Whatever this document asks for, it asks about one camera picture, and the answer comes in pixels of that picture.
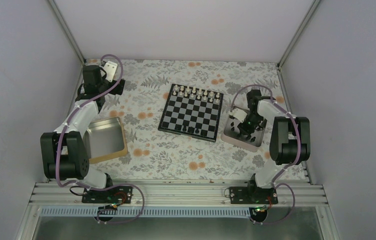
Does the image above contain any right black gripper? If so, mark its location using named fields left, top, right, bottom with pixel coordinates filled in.
left=237, top=112, right=263, bottom=136

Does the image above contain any silver tin with black pieces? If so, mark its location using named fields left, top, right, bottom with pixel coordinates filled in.
left=221, top=108, right=267, bottom=153

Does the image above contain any black chess queen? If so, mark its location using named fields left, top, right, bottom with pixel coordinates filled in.
left=188, top=127, right=195, bottom=134

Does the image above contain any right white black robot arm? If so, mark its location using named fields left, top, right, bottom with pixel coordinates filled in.
left=231, top=89, right=310, bottom=204

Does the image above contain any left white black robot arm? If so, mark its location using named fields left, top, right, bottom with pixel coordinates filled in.
left=40, top=61, right=125, bottom=203

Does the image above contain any black grey chess board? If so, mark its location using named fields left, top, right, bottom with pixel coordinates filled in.
left=158, top=84, right=224, bottom=143

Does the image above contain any empty gold silver tin lid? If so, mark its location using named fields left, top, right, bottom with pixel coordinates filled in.
left=83, top=117, right=128, bottom=165

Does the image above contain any floral patterned table mat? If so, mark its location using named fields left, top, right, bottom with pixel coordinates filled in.
left=93, top=59, right=284, bottom=180

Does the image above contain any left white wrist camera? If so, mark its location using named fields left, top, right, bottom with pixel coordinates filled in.
left=103, top=61, right=118, bottom=82

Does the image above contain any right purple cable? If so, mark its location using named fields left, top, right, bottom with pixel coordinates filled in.
left=230, top=84, right=302, bottom=226

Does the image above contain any purple cable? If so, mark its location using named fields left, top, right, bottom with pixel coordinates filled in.
left=230, top=84, right=302, bottom=226
left=55, top=54, right=146, bottom=225

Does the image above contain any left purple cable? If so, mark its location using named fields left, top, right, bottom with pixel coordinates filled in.
left=55, top=54, right=146, bottom=225

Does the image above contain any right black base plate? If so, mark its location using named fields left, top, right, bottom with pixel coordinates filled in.
left=229, top=186, right=278, bottom=205

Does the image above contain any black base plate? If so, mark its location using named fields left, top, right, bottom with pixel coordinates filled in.
left=82, top=186, right=133, bottom=205
left=229, top=186, right=278, bottom=205

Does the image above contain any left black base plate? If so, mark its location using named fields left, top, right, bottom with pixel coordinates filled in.
left=82, top=186, right=133, bottom=205

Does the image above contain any aluminium rail frame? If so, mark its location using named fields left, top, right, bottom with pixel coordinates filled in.
left=29, top=181, right=328, bottom=207

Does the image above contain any grey slotted cable duct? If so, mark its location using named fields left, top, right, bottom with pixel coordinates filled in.
left=40, top=206, right=252, bottom=219

